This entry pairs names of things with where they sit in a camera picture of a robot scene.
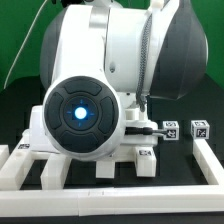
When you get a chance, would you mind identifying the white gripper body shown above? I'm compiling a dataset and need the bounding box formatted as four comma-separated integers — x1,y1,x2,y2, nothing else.
28,105,160,155

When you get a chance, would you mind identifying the white tagged cube right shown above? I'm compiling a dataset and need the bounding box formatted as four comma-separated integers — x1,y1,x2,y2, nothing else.
191,120,210,139

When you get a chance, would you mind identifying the white part at left edge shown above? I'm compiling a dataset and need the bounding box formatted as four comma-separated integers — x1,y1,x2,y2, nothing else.
0,145,9,169

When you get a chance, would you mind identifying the white tagged cube left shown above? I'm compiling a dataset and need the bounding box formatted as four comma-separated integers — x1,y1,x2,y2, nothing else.
162,121,179,141

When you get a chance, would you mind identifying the white cable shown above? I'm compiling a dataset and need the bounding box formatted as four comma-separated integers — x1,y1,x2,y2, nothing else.
3,0,50,90

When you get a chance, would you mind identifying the grey braided cable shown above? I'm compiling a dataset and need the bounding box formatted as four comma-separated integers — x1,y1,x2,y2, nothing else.
125,13,168,141

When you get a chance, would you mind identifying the white U-shaped obstacle fence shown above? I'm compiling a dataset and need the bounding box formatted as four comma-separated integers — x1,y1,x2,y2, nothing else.
0,140,224,217

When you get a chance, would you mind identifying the white tagged cube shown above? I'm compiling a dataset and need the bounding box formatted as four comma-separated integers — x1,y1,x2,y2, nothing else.
191,120,210,139
162,121,179,141

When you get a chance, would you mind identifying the white chair back frame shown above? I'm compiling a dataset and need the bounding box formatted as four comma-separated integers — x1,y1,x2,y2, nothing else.
0,140,71,191

